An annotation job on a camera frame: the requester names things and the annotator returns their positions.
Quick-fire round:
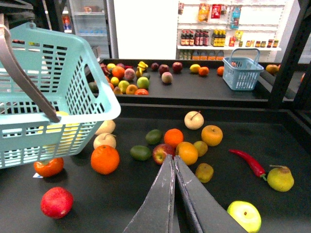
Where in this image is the small orange mandarin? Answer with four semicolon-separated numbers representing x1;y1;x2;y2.
164;128;184;148

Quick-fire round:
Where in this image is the brown green kiwi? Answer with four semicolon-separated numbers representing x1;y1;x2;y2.
195;163;214;183

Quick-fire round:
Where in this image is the yellow lemon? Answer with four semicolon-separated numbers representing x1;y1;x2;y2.
43;123;79;154
190;64;201;74

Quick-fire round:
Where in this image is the pink dragon fruit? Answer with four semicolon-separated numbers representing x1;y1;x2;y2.
100;63;110;76

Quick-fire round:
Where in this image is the light turquoise shopping basket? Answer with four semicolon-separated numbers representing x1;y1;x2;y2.
0;22;121;168

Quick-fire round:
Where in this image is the green avocado upper centre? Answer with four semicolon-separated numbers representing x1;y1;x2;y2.
145;129;163;145

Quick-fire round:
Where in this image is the green white apple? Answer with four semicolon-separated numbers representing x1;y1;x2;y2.
227;200;261;233

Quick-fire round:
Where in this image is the large orange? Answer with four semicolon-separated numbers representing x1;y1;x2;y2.
90;145;120;175

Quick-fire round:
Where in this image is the yellow green pear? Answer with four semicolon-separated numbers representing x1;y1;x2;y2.
267;165;294;192

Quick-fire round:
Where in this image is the orange persimmon green leaf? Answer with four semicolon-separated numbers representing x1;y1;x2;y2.
34;157;64;178

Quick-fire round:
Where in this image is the black metal fruit shelf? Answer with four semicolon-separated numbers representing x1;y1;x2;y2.
0;0;311;233

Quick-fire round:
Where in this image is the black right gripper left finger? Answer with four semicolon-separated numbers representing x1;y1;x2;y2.
123;154;175;233

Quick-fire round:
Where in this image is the yellow banana bunch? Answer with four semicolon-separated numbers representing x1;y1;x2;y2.
136;61;148;78

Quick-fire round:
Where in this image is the far peach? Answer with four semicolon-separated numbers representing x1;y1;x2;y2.
161;72;173;84

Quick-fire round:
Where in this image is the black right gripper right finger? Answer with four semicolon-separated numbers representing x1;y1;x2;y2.
174;156;246;233

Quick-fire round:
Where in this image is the red chili pepper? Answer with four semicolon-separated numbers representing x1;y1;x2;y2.
229;149;267;181

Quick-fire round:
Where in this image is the green avocado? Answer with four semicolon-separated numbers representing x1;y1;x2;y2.
145;129;163;145
130;145;152;161

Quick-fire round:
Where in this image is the far green apple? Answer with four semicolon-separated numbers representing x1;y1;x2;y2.
137;77;150;89

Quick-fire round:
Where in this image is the green avocado lower centre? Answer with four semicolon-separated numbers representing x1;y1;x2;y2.
130;145;152;161

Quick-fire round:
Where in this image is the small blue basket far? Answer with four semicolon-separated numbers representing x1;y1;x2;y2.
223;48;264;91

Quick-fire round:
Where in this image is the white goods shelf right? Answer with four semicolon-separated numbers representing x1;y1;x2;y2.
176;0;288;62

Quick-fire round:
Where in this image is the red apple near left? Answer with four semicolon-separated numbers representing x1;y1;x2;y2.
40;187;73;219

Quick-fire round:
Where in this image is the white pear with stem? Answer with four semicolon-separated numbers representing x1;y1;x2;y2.
184;111;204;130

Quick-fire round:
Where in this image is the golden yellow apple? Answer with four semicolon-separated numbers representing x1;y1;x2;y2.
201;125;223;147

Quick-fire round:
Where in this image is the red yellow apple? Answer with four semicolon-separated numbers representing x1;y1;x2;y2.
153;143;175;165

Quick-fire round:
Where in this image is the small green yellow fruit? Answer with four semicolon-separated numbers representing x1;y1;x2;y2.
193;141;208;157

